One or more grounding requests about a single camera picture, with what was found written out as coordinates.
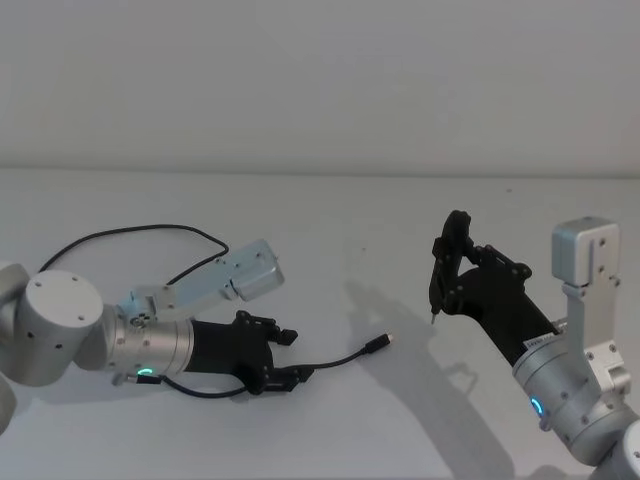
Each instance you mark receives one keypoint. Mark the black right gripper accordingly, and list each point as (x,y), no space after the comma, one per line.
(495,310)

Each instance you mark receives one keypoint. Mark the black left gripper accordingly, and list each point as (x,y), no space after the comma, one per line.
(225,350)

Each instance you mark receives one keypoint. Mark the slim black pen-shaped tool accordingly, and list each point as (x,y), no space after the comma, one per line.
(435,297)

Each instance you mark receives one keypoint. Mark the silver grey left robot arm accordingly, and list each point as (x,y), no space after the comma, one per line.
(60,327)

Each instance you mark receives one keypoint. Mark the white table cloth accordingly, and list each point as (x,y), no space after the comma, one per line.
(320,425)

